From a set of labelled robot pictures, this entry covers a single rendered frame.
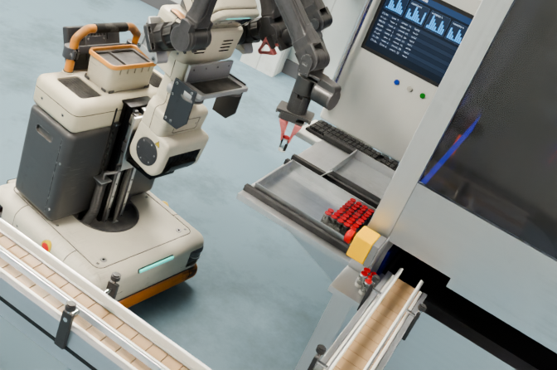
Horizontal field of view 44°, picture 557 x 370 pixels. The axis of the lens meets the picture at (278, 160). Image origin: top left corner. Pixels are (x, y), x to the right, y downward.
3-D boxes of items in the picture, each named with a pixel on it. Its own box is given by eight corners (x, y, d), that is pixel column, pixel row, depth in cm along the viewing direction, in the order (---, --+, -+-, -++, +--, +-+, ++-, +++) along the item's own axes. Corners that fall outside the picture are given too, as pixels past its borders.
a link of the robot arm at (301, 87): (307, 67, 190) (295, 69, 185) (326, 78, 187) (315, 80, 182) (298, 90, 193) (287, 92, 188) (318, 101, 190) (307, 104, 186)
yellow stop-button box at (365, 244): (376, 258, 192) (387, 238, 189) (367, 269, 186) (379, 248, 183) (353, 244, 194) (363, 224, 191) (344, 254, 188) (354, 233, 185)
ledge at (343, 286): (386, 297, 196) (389, 291, 195) (371, 318, 185) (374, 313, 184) (344, 270, 200) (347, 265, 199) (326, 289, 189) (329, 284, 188)
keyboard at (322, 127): (399, 167, 288) (401, 163, 287) (388, 177, 276) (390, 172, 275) (318, 122, 299) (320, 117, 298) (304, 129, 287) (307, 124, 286)
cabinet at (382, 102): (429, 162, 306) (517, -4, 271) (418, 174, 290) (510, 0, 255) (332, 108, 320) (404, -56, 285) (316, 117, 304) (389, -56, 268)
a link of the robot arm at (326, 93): (320, 49, 188) (302, 51, 181) (355, 67, 183) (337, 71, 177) (306, 88, 194) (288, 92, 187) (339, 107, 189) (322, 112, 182)
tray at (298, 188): (375, 219, 228) (379, 210, 226) (345, 249, 206) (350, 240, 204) (288, 167, 237) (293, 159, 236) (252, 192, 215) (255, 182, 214)
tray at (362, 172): (432, 202, 254) (437, 194, 252) (412, 228, 232) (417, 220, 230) (352, 157, 263) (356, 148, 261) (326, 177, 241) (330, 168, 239)
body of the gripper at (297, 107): (308, 127, 189) (317, 103, 186) (273, 113, 190) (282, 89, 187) (312, 119, 195) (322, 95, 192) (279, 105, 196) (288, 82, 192)
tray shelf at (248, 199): (433, 202, 259) (436, 197, 258) (370, 282, 199) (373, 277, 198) (325, 140, 272) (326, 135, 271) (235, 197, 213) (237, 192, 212)
